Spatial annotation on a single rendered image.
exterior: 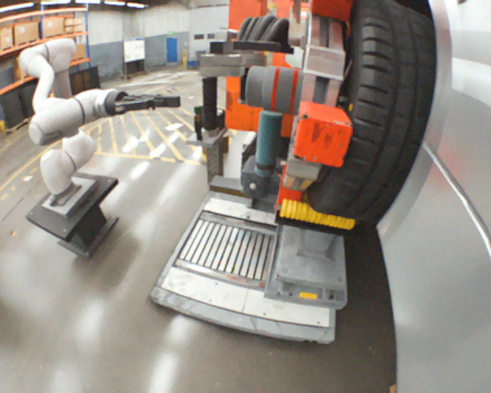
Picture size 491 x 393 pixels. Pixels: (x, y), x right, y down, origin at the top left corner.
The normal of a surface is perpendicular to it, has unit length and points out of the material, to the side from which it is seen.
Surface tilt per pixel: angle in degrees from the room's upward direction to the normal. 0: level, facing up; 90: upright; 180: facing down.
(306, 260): 0
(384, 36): 58
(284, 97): 94
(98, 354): 0
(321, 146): 90
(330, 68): 90
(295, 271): 0
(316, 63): 90
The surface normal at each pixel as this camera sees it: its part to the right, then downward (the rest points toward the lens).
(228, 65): -0.24, 0.61
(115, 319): 0.05, -0.77
